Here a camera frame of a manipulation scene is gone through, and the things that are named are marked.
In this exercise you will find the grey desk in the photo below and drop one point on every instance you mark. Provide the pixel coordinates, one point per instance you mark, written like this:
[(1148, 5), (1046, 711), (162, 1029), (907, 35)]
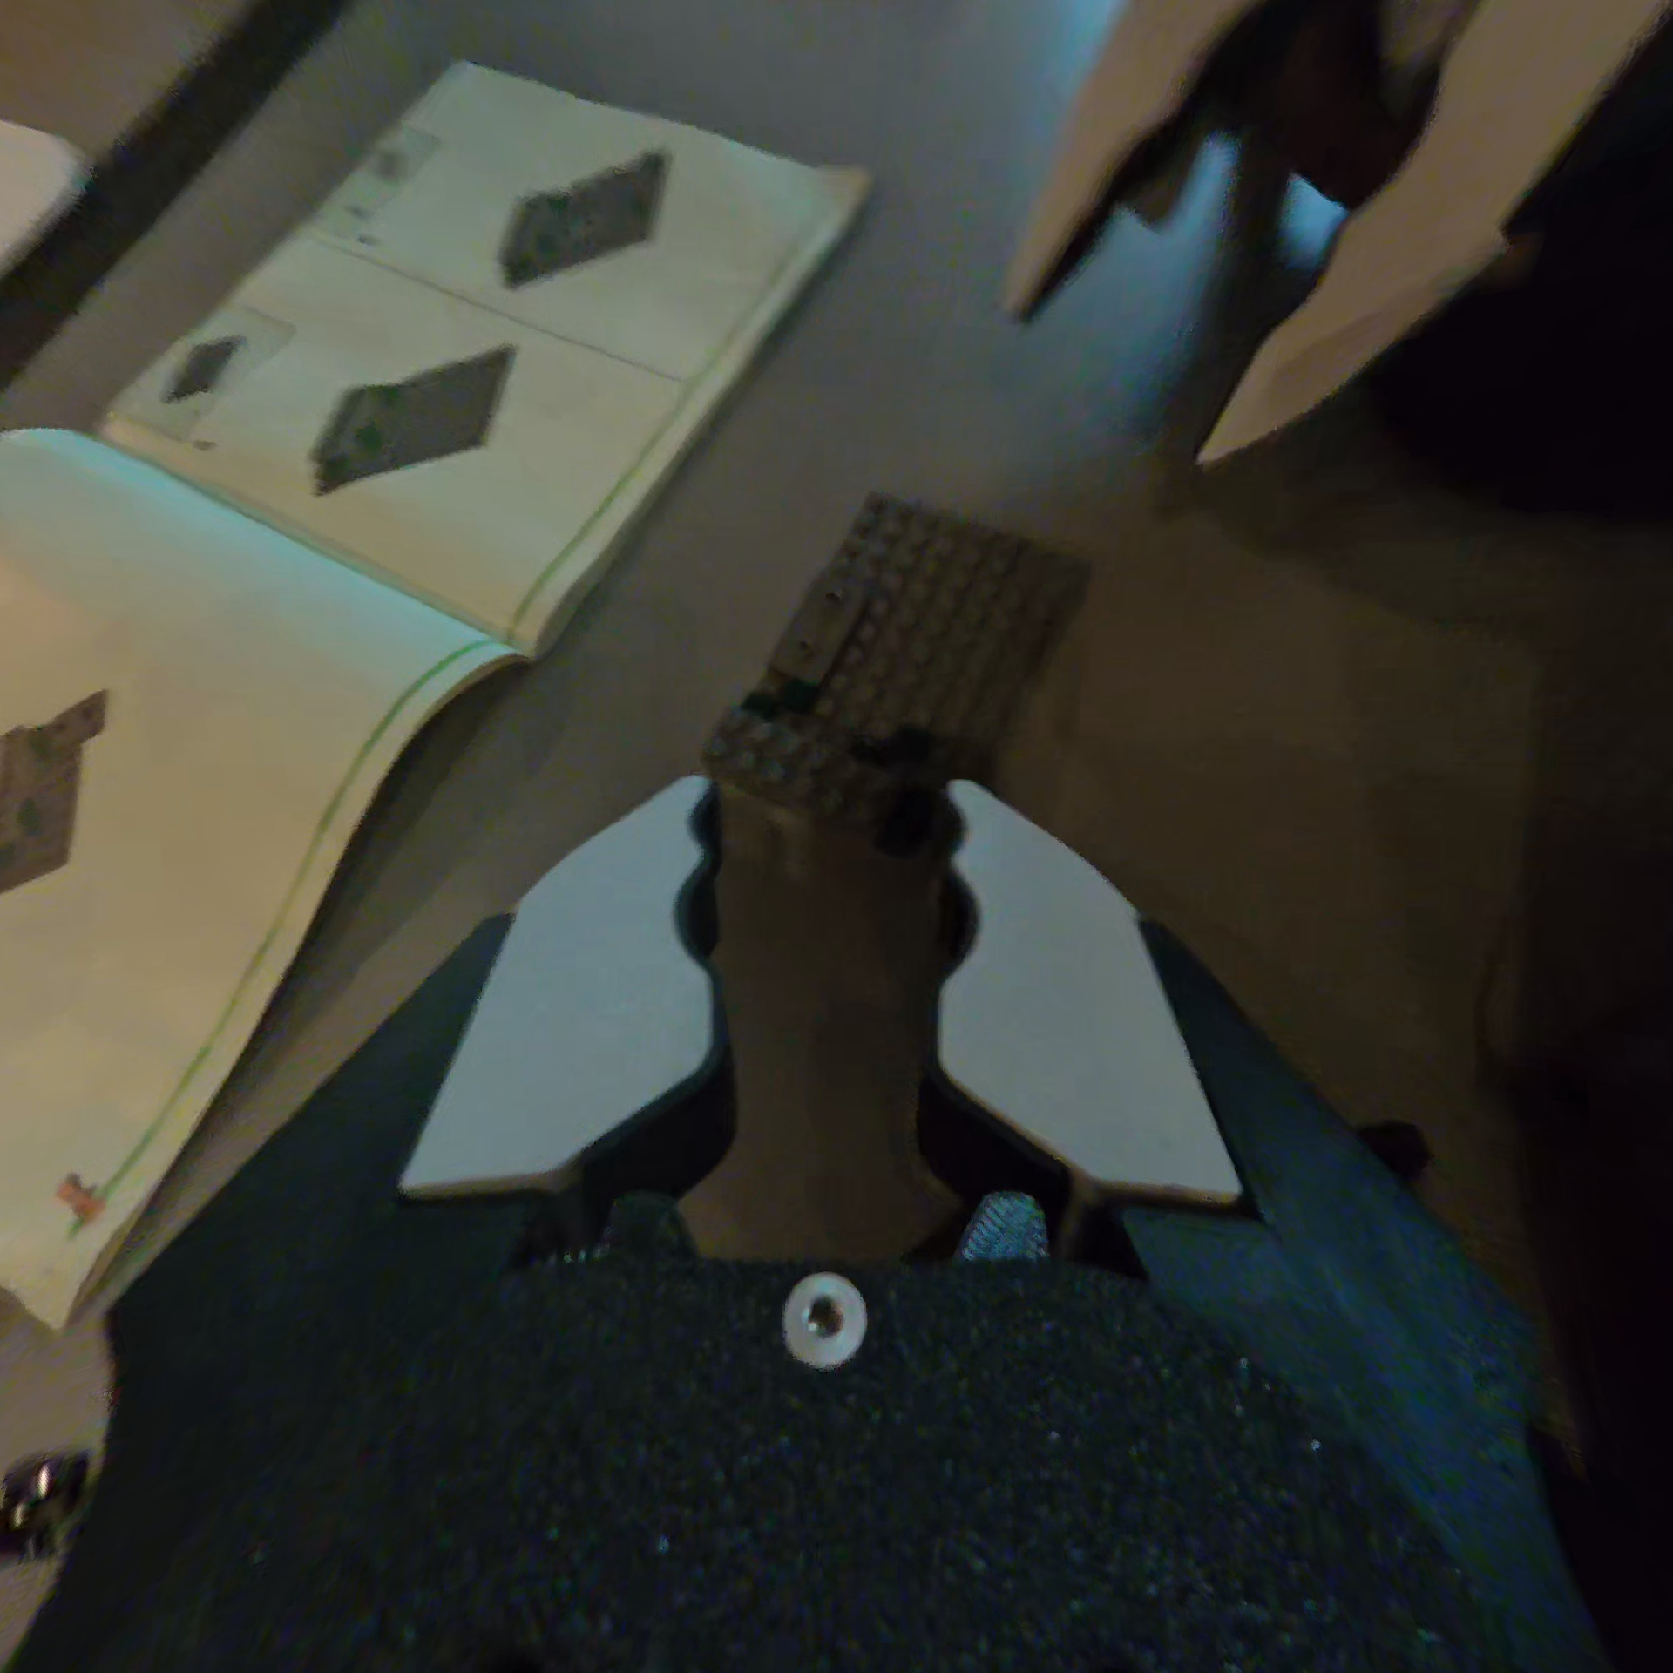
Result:
[(1176, 916)]

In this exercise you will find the open instruction booklet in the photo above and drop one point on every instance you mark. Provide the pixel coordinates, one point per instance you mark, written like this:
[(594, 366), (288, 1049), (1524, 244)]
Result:
[(262, 786)]

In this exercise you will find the grey brick plate assembly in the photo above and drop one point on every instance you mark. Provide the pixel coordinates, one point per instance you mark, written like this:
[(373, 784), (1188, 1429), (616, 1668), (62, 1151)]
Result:
[(811, 772)]

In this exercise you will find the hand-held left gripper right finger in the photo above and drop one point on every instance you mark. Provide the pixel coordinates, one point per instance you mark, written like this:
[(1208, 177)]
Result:
[(1084, 1047)]

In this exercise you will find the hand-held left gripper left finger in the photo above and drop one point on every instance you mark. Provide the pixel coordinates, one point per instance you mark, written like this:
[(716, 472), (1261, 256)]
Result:
[(576, 1047)]

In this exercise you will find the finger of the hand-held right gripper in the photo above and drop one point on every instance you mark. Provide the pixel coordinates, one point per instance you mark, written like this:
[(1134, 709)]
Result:
[(1465, 211), (1124, 119)]

